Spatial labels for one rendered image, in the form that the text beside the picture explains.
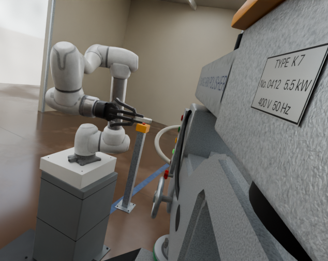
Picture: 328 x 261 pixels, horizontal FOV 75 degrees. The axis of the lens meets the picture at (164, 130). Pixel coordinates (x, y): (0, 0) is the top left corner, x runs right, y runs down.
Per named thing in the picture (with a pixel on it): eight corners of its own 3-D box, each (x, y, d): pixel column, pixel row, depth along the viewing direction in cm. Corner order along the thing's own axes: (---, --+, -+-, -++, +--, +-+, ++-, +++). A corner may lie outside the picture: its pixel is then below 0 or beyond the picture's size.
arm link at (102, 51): (83, 47, 123) (106, 51, 125) (89, 38, 137) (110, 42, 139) (83, 68, 131) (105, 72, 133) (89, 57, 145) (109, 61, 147)
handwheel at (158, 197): (175, 233, 73) (186, 195, 69) (146, 226, 73) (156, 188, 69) (175, 207, 87) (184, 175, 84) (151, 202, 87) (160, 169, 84)
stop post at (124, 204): (135, 205, 274) (154, 125, 248) (129, 213, 255) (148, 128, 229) (121, 199, 278) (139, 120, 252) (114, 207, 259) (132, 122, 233)
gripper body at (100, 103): (101, 98, 93) (122, 102, 93) (98, 116, 95) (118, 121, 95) (95, 99, 86) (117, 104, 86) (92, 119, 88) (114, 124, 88)
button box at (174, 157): (175, 175, 92) (192, 112, 85) (168, 173, 92) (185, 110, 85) (175, 168, 100) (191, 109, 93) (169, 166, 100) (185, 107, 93)
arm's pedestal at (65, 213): (21, 259, 170) (29, 169, 151) (70, 225, 216) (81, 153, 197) (68, 294, 154) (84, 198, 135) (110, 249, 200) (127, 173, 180)
